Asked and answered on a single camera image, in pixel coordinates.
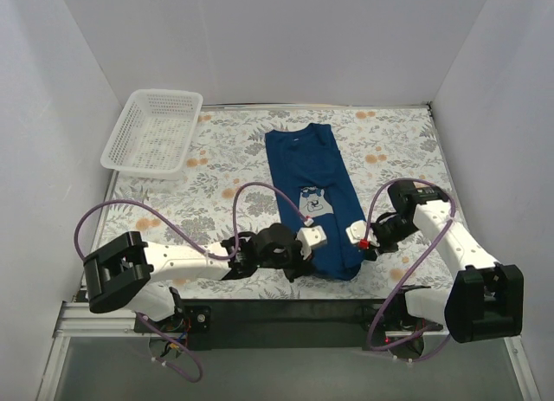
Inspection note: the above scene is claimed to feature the blue t shirt cartoon print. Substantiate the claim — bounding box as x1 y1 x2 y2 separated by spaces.
265 123 364 281

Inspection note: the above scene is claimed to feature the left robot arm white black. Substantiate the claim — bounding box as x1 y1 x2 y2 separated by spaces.
84 223 327 321

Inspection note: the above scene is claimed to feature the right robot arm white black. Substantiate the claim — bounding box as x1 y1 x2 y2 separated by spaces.
354 178 524 343

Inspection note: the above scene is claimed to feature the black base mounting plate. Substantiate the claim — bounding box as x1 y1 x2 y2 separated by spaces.
150 299 384 351

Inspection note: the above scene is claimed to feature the white plastic perforated basket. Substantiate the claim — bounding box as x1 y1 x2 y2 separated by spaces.
100 89 203 180

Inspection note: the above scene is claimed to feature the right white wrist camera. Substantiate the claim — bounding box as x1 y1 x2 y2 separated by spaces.
345 220 379 249

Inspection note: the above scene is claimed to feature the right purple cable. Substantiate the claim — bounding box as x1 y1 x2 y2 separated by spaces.
365 178 458 362

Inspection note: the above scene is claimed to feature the purple cable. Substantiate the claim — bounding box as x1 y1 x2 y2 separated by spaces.
74 182 315 384
365 178 458 362

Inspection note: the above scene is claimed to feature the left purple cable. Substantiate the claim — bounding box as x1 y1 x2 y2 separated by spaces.
74 182 315 384

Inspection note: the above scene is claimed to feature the aluminium frame rail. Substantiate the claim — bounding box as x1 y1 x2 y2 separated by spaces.
51 299 520 340

